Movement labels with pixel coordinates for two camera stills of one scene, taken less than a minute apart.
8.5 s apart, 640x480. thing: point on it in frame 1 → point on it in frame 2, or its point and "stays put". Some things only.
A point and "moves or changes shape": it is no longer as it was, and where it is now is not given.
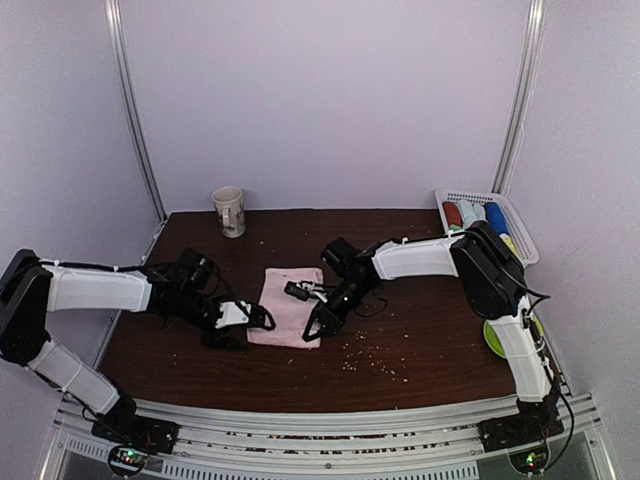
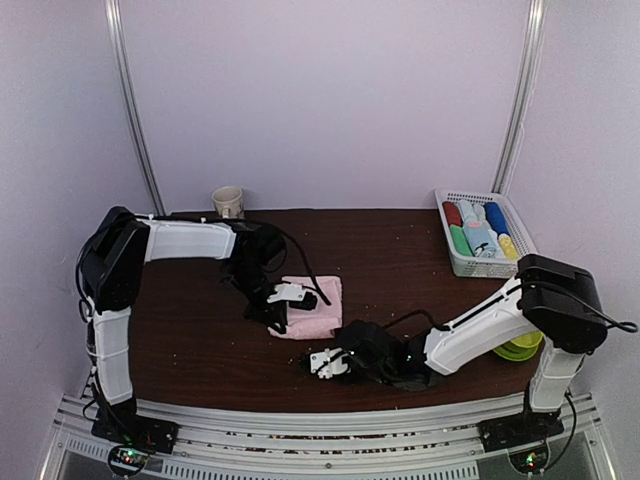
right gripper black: (331, 318) → (336, 333)
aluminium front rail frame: (334, 438) stays put
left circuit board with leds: (127, 459) stays put
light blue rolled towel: (470, 212) stays put
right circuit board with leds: (530, 461) stays put
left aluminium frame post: (116, 42) stays put
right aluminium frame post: (523, 96) stays put
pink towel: (290, 314) moves or changes shape
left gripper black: (216, 340) → (269, 314)
